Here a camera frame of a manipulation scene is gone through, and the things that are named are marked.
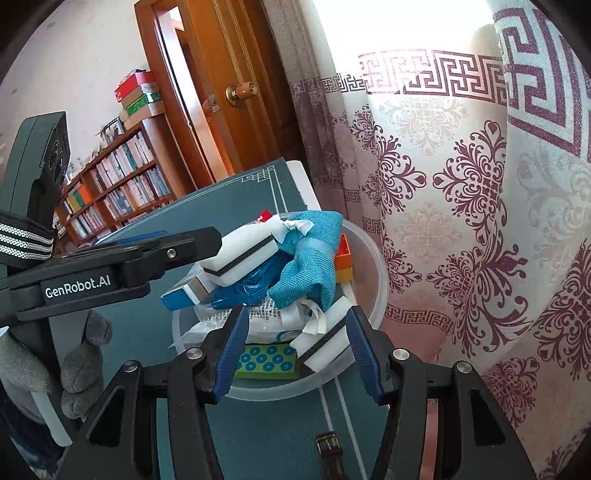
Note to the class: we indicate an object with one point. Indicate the white plastic wrapper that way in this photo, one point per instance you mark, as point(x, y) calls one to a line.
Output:
point(207, 327)

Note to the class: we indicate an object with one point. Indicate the green block with blue dots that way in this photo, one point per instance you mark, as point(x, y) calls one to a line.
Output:
point(268, 362)

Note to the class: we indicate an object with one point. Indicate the brass door knob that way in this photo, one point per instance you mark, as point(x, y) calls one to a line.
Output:
point(241, 92)

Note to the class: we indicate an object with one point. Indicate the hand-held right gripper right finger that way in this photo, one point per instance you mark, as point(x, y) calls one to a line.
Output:
point(364, 355)

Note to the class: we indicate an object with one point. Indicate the wooden door frame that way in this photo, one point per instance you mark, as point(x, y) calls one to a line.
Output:
point(159, 83)

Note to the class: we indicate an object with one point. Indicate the white printed packet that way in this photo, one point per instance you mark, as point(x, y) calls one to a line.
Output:
point(272, 311)

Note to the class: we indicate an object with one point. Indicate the green box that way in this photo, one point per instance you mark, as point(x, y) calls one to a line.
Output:
point(143, 102)

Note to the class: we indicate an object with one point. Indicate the person's left hand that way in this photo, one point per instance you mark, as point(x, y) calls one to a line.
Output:
point(78, 374)

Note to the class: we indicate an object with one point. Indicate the teal cloth with white tags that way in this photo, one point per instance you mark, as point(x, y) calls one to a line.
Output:
point(309, 272)

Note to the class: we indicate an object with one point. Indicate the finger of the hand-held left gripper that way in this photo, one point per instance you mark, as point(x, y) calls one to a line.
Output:
point(184, 251)

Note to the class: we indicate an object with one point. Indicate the red glue packet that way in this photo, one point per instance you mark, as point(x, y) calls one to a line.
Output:
point(264, 216)

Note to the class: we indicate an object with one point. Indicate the red box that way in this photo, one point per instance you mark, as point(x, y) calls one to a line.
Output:
point(134, 85)

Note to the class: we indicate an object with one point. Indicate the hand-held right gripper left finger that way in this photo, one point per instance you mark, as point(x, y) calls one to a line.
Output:
point(231, 350)

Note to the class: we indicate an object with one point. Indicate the white sponge with black stripe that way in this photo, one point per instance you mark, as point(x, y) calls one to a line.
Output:
point(323, 350)
point(240, 254)

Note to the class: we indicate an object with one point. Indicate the clear plastic bowl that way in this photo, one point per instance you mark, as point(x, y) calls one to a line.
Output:
point(374, 295)

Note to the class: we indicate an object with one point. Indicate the patterned curtain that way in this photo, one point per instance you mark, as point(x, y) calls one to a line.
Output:
point(461, 207)

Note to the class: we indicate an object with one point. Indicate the wooden bookshelf with books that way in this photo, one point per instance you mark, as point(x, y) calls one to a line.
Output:
point(124, 184)

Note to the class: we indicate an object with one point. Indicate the wooden door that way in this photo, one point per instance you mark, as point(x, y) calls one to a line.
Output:
point(244, 138)

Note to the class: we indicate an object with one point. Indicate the brown cardboard box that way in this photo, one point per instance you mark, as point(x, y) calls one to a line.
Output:
point(145, 115)

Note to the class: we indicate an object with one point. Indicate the picture frame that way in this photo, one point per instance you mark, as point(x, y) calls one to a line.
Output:
point(111, 129)

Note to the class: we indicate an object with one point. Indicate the orange and yellow toy block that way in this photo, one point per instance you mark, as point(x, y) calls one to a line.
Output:
point(344, 261)

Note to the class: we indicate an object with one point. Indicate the blue foil packet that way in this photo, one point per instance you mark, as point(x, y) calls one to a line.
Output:
point(244, 286)

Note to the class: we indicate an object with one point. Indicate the white and blue medicine box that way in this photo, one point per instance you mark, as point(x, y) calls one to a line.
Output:
point(180, 297)

